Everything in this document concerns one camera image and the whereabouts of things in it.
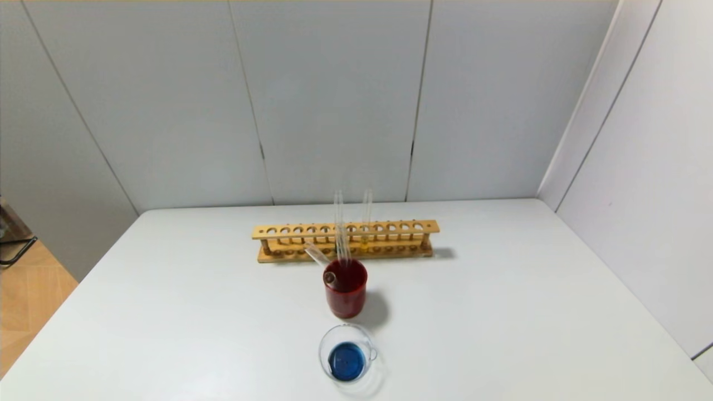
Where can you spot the test tube with yellow pigment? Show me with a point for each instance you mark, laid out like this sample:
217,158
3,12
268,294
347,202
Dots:
366,211

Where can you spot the red plastic cup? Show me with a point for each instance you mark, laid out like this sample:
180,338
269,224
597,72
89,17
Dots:
345,298

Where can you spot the test tube with blue pigment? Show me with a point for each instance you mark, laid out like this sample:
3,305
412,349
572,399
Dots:
348,248

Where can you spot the clear glass dish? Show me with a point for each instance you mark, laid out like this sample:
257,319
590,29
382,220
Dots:
334,340

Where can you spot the test tube with teal pigment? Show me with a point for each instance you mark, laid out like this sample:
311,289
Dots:
337,203

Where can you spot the test tube with red pigment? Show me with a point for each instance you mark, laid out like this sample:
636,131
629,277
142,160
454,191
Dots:
341,245

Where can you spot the wooden test tube rack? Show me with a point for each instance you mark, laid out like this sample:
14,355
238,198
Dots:
289,228

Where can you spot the empty clear test tube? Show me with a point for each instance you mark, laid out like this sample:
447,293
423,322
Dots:
330,277
315,253

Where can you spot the dark furniture frame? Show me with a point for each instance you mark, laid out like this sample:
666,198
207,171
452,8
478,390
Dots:
4,228

